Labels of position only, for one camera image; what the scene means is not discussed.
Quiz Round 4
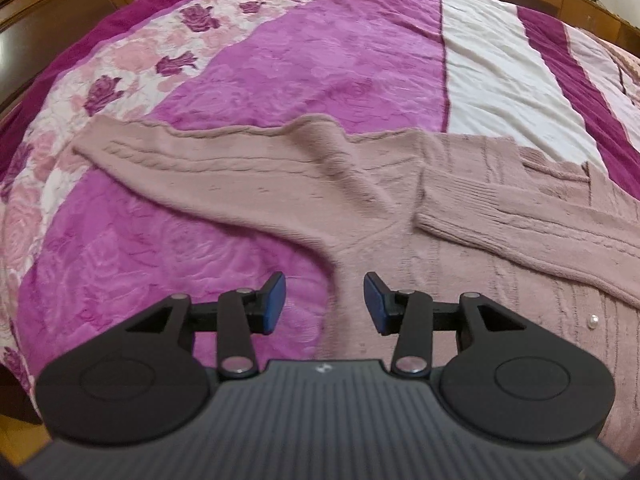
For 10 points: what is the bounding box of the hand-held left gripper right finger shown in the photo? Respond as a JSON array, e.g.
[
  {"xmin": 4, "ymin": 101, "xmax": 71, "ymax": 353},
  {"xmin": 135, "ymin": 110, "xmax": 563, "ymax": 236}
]
[{"xmin": 363, "ymin": 271, "xmax": 526, "ymax": 377}]

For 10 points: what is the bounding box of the pink knitted sweater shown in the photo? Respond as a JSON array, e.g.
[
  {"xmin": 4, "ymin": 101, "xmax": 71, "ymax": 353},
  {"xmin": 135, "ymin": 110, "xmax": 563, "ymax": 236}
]
[{"xmin": 72, "ymin": 114, "xmax": 640, "ymax": 443}]

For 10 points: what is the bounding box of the magenta velvet pillow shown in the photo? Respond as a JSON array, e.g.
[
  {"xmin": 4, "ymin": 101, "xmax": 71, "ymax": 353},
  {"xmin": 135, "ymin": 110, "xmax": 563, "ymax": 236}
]
[{"xmin": 57, "ymin": 0, "xmax": 286, "ymax": 78}]

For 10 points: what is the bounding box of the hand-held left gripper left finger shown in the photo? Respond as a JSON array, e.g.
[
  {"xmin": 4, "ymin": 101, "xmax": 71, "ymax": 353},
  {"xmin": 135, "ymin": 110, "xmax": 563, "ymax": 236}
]
[{"xmin": 125, "ymin": 271, "xmax": 287, "ymax": 379}]

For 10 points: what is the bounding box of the tall wooden wardrobe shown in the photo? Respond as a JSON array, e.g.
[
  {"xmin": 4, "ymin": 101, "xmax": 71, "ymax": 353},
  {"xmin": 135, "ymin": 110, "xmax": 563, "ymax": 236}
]
[{"xmin": 0, "ymin": 0, "xmax": 146, "ymax": 128}]

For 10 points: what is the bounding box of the purple floral bed blanket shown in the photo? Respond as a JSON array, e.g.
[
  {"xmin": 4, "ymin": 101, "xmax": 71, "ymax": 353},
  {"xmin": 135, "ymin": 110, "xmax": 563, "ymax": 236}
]
[{"xmin": 0, "ymin": 0, "xmax": 640, "ymax": 461}]

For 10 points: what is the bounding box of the low wooden cabinet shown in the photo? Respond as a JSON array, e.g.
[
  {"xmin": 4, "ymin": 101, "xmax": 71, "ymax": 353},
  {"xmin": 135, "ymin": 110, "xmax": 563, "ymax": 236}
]
[{"xmin": 387, "ymin": 0, "xmax": 640, "ymax": 61}]

